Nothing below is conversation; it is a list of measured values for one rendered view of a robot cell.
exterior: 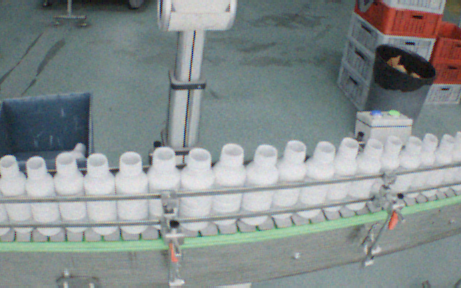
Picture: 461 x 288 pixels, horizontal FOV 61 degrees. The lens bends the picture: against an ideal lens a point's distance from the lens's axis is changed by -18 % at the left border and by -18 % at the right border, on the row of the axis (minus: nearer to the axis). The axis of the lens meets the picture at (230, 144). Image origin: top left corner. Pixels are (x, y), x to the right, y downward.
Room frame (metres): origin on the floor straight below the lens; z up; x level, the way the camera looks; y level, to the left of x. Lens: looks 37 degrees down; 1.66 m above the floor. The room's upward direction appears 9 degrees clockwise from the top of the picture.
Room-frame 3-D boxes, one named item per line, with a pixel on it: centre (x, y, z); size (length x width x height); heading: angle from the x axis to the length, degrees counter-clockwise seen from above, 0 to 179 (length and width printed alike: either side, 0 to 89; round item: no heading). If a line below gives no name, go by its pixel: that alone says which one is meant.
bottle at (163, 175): (0.60, 0.10, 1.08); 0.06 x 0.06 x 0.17
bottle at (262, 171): (0.65, -0.07, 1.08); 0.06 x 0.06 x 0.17
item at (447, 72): (3.40, -1.72, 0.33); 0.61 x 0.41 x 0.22; 112
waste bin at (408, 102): (2.48, -1.02, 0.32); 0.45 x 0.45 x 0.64
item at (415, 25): (3.08, -1.10, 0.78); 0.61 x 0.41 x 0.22; 116
